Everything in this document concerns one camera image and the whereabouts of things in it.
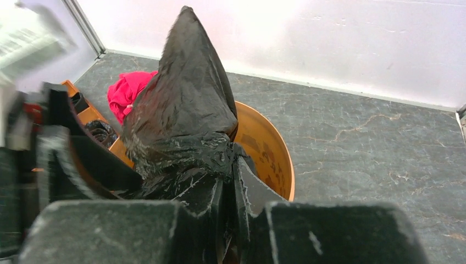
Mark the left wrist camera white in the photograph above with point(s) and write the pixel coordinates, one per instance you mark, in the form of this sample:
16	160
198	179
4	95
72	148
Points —
30	38

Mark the orange compartment tray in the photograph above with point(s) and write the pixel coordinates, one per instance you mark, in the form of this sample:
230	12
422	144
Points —
90	114

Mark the crumpled red cloth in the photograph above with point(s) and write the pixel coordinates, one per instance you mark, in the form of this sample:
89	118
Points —
122	94

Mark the aluminium corner post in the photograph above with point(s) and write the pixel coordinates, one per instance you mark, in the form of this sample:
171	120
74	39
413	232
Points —
85	26
461	119

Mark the right aluminium corner post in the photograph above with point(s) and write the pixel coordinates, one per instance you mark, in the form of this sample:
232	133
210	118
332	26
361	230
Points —
461	119

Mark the black bag roll middle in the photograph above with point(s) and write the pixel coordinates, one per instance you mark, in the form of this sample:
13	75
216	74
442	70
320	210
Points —
102	132

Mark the left aluminium corner post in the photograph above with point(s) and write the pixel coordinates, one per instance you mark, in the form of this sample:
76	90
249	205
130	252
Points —
85	26

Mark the orange trash bin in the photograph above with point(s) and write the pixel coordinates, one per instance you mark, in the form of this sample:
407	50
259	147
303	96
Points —
256	134

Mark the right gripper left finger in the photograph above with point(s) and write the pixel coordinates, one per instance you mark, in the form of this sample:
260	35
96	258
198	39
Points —
184	230

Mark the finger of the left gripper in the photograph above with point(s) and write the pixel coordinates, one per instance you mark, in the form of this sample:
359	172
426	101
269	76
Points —
117	185

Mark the black bag roll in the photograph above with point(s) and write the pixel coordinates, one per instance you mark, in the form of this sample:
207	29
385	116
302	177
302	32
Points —
78	102
102	132

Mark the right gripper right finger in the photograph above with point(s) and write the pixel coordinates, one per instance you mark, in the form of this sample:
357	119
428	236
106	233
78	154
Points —
272	230

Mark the black plastic trash bag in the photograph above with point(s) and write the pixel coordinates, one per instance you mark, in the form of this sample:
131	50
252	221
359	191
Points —
180	131

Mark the black bag roll back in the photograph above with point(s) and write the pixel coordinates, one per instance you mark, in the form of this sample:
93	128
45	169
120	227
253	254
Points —
78	102

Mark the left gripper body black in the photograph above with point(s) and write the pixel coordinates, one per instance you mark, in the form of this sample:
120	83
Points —
36	161

